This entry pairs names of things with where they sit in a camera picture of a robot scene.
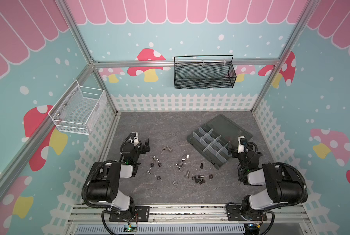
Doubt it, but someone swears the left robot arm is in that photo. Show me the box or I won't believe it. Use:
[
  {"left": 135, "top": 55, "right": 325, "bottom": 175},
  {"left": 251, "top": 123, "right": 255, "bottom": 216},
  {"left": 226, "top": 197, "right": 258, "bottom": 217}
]
[{"left": 82, "top": 132, "right": 150, "bottom": 221}]

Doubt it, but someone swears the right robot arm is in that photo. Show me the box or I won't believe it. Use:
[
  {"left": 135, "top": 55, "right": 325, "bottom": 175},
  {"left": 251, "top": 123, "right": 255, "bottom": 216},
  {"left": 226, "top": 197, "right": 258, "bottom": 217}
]
[{"left": 228, "top": 136, "right": 308, "bottom": 220}]

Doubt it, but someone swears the clear compartment organizer box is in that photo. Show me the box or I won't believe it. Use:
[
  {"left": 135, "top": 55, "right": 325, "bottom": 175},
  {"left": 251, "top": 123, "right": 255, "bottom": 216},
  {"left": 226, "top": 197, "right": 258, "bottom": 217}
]
[{"left": 187, "top": 114, "right": 253, "bottom": 169}]

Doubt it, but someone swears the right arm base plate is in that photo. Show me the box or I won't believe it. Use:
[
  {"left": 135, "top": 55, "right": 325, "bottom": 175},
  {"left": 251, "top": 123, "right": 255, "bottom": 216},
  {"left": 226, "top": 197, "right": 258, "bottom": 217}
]
[{"left": 225, "top": 203, "right": 267, "bottom": 223}]

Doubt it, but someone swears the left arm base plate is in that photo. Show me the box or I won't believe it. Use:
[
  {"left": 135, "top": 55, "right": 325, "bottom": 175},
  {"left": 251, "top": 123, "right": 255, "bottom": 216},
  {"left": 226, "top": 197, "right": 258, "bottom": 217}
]
[{"left": 108, "top": 206, "right": 150, "bottom": 222}]

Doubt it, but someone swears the white wire mesh basket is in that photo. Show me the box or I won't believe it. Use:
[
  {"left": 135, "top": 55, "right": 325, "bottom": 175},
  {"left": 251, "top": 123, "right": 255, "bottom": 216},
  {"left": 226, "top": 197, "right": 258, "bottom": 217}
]
[{"left": 48, "top": 80, "right": 107, "bottom": 135}]

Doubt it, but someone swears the grey slotted cable duct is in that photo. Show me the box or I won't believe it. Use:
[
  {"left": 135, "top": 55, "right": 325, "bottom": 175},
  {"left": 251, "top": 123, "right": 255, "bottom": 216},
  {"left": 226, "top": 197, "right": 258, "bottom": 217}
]
[{"left": 75, "top": 224, "right": 246, "bottom": 235}]

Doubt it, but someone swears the black wire mesh basket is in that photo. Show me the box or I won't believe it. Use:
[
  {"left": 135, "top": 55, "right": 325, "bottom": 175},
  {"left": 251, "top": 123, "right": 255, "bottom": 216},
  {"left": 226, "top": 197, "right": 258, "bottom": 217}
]
[{"left": 174, "top": 55, "right": 237, "bottom": 90}]

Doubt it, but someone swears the aluminium mounting rail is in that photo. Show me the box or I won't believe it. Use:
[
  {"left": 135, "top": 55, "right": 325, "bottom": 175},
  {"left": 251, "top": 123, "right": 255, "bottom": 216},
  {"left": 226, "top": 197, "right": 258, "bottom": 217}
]
[{"left": 67, "top": 203, "right": 310, "bottom": 224}]

